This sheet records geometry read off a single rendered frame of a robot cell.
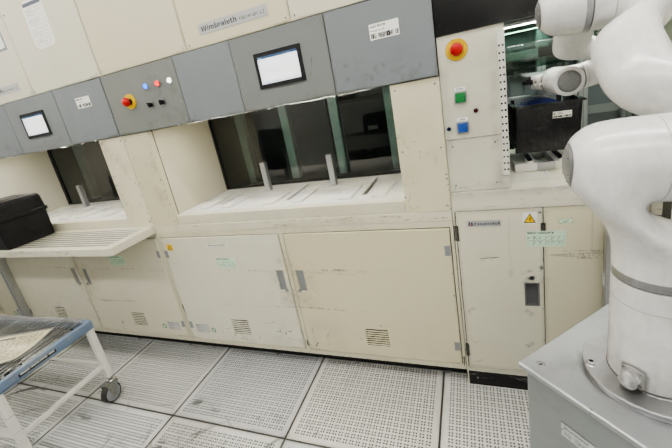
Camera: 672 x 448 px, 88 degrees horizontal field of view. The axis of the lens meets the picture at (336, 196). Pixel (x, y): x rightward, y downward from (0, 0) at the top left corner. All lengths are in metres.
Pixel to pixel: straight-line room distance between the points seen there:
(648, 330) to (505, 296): 0.87
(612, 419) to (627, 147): 0.40
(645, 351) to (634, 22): 0.51
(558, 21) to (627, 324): 0.55
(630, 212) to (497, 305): 1.01
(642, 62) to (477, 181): 0.74
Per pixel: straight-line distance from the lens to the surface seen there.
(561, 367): 0.79
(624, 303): 0.70
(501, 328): 1.62
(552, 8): 0.87
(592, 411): 0.74
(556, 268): 1.49
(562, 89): 1.27
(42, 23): 2.30
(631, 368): 0.75
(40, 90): 2.41
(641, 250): 0.64
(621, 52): 0.74
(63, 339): 2.11
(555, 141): 1.54
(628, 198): 0.59
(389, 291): 1.57
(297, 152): 1.96
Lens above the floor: 1.29
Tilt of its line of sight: 16 degrees down
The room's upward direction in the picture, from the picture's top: 11 degrees counter-clockwise
